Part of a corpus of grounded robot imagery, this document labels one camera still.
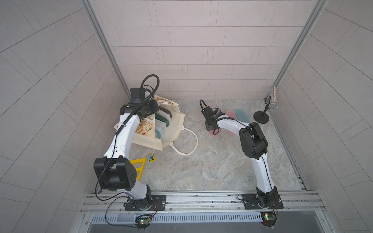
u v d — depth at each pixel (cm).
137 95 60
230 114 111
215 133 85
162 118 98
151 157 85
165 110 100
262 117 105
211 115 79
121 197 72
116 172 40
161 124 93
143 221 64
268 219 68
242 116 106
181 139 94
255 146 56
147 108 68
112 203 71
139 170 80
